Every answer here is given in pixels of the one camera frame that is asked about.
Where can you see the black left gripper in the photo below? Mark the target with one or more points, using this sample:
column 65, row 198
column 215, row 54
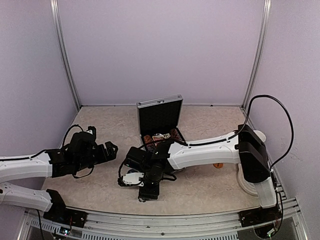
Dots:
column 111, row 154

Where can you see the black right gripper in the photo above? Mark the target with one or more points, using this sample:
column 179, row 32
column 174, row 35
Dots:
column 152, row 194

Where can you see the red playing card deck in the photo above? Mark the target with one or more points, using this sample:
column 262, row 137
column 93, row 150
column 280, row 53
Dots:
column 158, row 137

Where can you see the aluminium poker chip case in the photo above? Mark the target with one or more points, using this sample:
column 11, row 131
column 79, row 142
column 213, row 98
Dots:
column 158, row 116

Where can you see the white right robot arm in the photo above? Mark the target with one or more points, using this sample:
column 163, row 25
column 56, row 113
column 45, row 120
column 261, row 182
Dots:
column 244, row 147

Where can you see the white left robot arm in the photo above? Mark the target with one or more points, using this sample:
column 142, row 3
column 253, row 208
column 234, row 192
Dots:
column 25, row 167

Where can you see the dark red chip row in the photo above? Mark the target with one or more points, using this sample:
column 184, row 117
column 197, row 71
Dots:
column 175, row 135

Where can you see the orange round button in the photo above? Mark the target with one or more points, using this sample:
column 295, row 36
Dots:
column 218, row 165

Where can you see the grey striped plate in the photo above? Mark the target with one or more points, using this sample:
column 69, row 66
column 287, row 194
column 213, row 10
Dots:
column 248, row 187

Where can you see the light blue mug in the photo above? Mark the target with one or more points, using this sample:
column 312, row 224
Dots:
column 260, row 136

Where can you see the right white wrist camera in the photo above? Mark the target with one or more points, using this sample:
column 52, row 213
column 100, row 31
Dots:
column 133, row 179

